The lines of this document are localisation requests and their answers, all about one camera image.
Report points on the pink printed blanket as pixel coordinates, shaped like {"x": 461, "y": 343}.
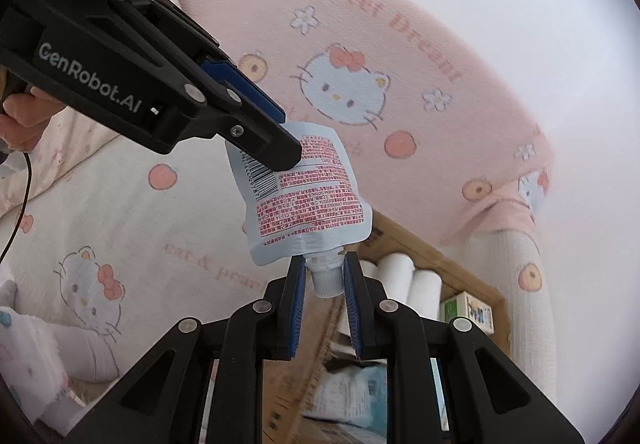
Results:
{"x": 425, "y": 124}

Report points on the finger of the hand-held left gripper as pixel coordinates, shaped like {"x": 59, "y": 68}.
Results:
{"x": 260, "y": 139}
{"x": 240, "y": 81}

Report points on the cartoon print green label box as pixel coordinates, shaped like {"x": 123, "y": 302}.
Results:
{"x": 472, "y": 313}

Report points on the white plush toy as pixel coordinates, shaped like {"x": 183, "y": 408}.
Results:
{"x": 40, "y": 349}

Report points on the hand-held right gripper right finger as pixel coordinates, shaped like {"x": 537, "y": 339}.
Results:
{"x": 351, "y": 309}

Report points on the brown cardboard box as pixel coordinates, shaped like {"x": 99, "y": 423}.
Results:
{"x": 400, "y": 239}

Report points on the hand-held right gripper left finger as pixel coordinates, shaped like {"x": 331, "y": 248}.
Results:
{"x": 299, "y": 309}

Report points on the white spout pouch red print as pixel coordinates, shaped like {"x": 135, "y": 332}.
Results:
{"x": 310, "y": 204}

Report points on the person's left hand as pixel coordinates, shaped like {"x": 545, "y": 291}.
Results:
{"x": 25, "y": 124}

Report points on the white paper roll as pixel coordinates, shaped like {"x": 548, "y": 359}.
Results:
{"x": 371, "y": 276}
{"x": 425, "y": 294}
{"x": 395, "y": 279}

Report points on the patterned tissue packet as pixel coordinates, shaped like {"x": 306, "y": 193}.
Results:
{"x": 350, "y": 389}

